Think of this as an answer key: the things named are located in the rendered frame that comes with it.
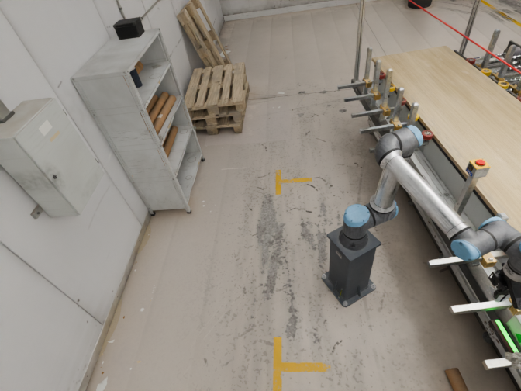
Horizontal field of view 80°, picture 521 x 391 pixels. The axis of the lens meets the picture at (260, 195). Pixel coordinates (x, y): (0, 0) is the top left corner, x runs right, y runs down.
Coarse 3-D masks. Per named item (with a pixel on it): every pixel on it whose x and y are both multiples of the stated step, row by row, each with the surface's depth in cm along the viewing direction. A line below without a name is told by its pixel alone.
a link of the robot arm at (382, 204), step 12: (396, 132) 148; (408, 132) 147; (420, 132) 148; (408, 144) 147; (420, 144) 151; (408, 156) 154; (384, 180) 172; (396, 180) 168; (384, 192) 178; (396, 192) 180; (372, 204) 192; (384, 204) 185; (384, 216) 192
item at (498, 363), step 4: (484, 360) 129; (488, 360) 129; (492, 360) 129; (496, 360) 129; (500, 360) 128; (504, 360) 128; (484, 364) 130; (488, 364) 128; (492, 364) 128; (496, 364) 128; (500, 364) 128; (504, 364) 127; (508, 364) 127; (488, 368) 127; (492, 368) 128; (496, 368) 128; (500, 368) 129
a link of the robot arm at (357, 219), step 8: (352, 208) 194; (360, 208) 193; (368, 208) 194; (344, 216) 193; (352, 216) 190; (360, 216) 189; (368, 216) 188; (344, 224) 196; (352, 224) 189; (360, 224) 188; (368, 224) 192; (344, 232) 201; (352, 232) 194; (360, 232) 193
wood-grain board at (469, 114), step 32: (384, 64) 313; (416, 64) 304; (448, 64) 295; (416, 96) 265; (448, 96) 258; (480, 96) 252; (512, 96) 246; (448, 128) 230; (480, 128) 225; (512, 128) 220; (512, 160) 199; (480, 192) 186; (512, 192) 182; (512, 224) 167
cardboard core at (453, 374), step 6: (450, 372) 194; (456, 372) 193; (450, 378) 193; (456, 378) 191; (462, 378) 192; (450, 384) 193; (456, 384) 190; (462, 384) 189; (456, 390) 189; (462, 390) 187
